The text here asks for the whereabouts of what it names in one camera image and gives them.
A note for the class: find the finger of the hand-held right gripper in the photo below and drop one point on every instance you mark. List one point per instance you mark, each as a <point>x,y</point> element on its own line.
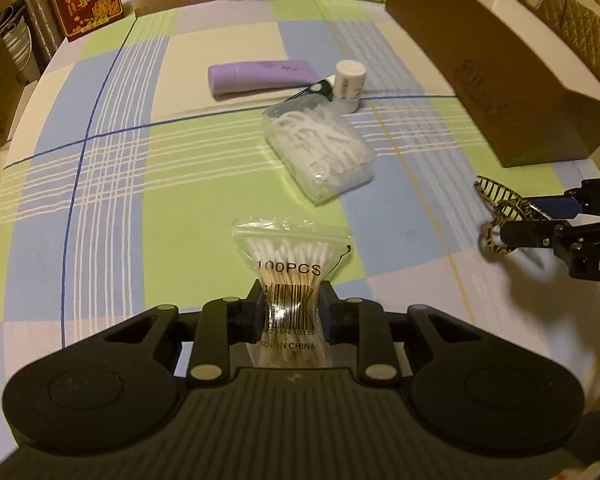
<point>530,234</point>
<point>560,207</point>

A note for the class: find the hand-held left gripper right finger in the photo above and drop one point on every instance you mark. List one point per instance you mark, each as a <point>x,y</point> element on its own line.
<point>330,320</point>

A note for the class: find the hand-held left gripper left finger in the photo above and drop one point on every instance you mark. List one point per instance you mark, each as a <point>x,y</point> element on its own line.
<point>256,315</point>

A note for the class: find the leopard print hair clip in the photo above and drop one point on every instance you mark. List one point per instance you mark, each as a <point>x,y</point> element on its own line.
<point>502,205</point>

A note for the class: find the bag of cotton swabs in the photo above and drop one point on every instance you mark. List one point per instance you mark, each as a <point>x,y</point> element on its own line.
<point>290,260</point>

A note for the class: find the brown cardboard box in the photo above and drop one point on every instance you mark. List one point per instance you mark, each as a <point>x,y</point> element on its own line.
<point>505,60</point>

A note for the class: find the purple tube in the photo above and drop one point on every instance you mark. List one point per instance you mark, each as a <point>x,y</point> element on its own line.
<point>260,77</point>

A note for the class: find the checkered tablecloth desktop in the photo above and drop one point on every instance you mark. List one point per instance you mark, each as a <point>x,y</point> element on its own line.
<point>180,185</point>

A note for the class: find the clear box of floss picks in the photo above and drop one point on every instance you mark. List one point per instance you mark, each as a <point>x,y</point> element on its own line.
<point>320,152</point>

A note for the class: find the person's dark clothing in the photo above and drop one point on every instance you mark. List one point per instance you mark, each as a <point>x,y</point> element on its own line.
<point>597,430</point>

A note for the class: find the quilted cover chair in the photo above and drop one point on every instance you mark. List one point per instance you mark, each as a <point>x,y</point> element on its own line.
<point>585,25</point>

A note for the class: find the small white bottle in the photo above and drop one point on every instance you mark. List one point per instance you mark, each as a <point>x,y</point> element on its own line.
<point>349,85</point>

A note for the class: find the red gift box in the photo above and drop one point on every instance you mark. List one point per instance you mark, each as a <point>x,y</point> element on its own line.
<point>85,0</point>

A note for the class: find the stack of metal bowls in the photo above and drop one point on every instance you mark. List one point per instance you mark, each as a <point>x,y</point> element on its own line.
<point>17,35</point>

